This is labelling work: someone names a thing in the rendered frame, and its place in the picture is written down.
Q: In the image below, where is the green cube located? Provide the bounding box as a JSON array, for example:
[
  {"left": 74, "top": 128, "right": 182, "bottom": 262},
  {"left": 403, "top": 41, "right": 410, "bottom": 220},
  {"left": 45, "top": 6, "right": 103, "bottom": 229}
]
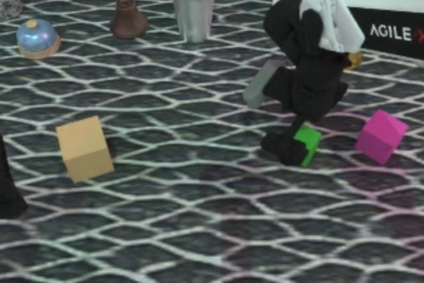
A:
[{"left": 293, "top": 125, "right": 323, "bottom": 168}]

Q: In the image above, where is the blue dome call bell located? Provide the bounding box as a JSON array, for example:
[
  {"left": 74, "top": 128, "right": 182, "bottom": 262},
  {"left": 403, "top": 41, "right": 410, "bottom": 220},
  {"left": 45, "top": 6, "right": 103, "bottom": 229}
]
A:
[{"left": 16, "top": 18, "right": 62, "bottom": 60}]

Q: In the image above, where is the tan wooden cube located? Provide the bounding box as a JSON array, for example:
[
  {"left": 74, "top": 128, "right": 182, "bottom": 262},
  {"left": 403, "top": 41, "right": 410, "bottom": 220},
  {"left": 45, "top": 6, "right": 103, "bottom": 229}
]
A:
[{"left": 55, "top": 115, "right": 115, "bottom": 184}]

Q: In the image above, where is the magenta cube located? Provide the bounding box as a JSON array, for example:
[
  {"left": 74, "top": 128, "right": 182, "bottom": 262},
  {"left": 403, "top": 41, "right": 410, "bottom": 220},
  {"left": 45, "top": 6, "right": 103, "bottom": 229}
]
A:
[{"left": 354, "top": 109, "right": 409, "bottom": 166}]

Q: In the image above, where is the black tapered object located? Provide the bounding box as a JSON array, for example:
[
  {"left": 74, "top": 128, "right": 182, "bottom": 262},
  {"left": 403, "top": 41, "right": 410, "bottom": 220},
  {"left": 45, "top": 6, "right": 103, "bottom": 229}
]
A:
[{"left": 0, "top": 135, "right": 29, "bottom": 220}]

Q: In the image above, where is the silver metal cup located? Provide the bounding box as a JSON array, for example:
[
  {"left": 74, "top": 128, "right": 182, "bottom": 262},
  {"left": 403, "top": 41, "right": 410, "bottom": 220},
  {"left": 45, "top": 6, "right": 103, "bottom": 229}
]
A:
[{"left": 169, "top": 0, "right": 219, "bottom": 44}]

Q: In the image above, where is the grey cylinder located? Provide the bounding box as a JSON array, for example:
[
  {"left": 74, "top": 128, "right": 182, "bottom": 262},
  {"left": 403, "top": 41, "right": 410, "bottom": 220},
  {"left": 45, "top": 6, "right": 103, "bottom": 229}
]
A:
[{"left": 242, "top": 58, "right": 283, "bottom": 109}]

